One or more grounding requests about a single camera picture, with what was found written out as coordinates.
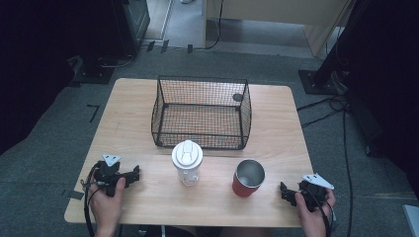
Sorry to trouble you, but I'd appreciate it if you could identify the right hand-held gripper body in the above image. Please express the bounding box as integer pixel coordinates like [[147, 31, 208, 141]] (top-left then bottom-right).
[[297, 173, 335, 212]]

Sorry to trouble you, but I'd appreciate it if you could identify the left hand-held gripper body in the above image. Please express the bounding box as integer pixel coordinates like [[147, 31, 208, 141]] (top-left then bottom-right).
[[93, 153, 134, 198]]

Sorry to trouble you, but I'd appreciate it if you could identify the red metal cup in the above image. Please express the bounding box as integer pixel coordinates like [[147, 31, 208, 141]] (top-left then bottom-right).
[[231, 158, 267, 198]]

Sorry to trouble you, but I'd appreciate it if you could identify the clear bottle with white lid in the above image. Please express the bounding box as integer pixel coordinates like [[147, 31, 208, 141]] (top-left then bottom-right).
[[171, 139, 205, 188]]

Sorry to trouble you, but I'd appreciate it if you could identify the black wire mesh basket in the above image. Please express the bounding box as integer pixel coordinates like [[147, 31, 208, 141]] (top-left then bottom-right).
[[150, 75, 253, 151]]

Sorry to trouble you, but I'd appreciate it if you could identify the person's right hand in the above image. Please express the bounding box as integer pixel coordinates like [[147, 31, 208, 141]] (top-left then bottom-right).
[[293, 188, 337, 237]]

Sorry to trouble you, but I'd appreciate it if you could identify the person's left hand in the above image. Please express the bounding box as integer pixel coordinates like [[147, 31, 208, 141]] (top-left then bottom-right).
[[87, 177, 127, 230]]

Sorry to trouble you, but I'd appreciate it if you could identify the white box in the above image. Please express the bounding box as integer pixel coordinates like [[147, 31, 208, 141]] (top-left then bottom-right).
[[401, 203, 419, 237]]

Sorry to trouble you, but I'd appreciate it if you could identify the black metal stand with base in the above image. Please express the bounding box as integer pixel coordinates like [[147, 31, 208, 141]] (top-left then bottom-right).
[[297, 0, 368, 97]]

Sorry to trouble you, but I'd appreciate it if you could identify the dark curtain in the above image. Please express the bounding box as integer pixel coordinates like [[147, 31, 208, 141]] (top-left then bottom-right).
[[335, 0, 419, 200], [0, 0, 117, 156]]

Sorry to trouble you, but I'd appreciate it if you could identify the black cabinet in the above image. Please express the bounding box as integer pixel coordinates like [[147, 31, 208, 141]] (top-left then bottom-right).
[[111, 0, 151, 59]]

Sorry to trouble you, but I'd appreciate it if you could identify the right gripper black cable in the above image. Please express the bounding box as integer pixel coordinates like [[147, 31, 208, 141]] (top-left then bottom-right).
[[304, 188, 338, 237]]

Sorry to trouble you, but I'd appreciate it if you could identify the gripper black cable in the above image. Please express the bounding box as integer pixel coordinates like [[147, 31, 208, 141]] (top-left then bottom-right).
[[80, 161, 101, 237], [304, 188, 338, 237]]

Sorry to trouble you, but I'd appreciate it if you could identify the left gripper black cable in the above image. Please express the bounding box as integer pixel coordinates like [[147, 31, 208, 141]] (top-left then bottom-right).
[[80, 161, 101, 237]]

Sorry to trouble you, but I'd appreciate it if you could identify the long black floor cable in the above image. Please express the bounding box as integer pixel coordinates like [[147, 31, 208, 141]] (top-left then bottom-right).
[[341, 104, 355, 237]]

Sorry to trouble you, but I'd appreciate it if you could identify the black stand base plate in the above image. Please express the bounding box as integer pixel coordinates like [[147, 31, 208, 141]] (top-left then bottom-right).
[[72, 64, 116, 86]]

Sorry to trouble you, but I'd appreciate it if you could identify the black hanging cable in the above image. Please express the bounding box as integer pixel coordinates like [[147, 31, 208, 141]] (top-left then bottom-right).
[[193, 0, 225, 51]]

